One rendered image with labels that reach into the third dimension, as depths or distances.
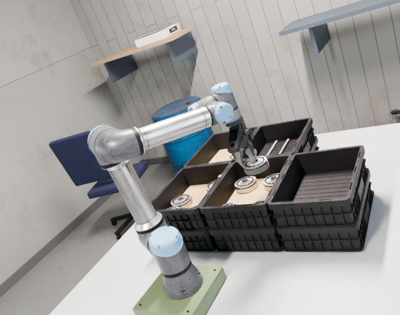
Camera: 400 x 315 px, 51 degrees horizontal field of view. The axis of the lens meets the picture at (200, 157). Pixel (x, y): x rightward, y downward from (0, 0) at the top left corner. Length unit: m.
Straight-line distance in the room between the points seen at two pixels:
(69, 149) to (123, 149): 2.32
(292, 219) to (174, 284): 0.49
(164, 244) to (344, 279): 0.61
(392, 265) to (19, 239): 3.33
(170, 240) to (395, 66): 2.79
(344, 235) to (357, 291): 0.21
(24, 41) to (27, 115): 0.73
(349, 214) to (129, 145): 0.77
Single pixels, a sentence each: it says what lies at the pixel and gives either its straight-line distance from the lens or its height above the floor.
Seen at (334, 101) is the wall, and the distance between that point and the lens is 4.02.
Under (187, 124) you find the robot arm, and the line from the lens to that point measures 1.43.
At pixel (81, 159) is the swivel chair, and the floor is 0.80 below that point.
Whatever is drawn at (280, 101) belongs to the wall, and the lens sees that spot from 4.14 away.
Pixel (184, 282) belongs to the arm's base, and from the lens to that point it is 1.56.
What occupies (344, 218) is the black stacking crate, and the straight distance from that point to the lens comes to 1.53.
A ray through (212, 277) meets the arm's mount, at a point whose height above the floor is 0.75.
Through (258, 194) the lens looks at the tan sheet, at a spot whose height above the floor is 0.83.
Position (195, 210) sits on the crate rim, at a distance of 1.72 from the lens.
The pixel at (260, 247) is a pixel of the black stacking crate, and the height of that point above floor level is 0.72.
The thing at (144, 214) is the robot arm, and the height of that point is 1.05.
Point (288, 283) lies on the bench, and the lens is 1.56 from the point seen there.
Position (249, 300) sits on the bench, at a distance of 1.55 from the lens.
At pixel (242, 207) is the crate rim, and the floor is 0.92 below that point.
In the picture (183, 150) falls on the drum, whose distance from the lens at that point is 4.01.
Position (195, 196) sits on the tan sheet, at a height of 0.83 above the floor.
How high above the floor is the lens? 1.71
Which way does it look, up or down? 21 degrees down
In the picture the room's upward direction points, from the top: 22 degrees counter-clockwise
